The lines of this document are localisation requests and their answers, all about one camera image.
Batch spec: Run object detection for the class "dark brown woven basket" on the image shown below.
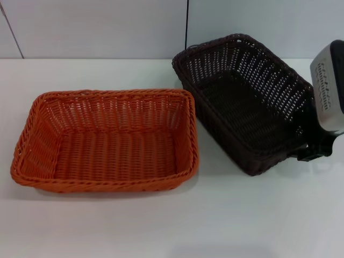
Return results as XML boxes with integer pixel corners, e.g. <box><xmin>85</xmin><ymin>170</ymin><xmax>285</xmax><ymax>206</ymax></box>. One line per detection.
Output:
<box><xmin>171</xmin><ymin>33</ymin><xmax>317</xmax><ymax>177</ymax></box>

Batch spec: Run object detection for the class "orange woven basket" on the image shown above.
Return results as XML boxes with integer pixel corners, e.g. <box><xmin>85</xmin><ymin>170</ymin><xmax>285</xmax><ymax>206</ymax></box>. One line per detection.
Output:
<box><xmin>10</xmin><ymin>89</ymin><xmax>200</xmax><ymax>194</ymax></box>

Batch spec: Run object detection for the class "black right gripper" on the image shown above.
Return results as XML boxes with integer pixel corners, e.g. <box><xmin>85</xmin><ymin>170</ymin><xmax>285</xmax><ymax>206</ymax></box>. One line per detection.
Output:
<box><xmin>296</xmin><ymin>128</ymin><xmax>344</xmax><ymax>162</ymax></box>

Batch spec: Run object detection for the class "silver vented wrist camera box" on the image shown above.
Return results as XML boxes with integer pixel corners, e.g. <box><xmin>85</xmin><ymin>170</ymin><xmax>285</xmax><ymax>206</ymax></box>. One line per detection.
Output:
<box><xmin>309</xmin><ymin>39</ymin><xmax>344</xmax><ymax>135</ymax></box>

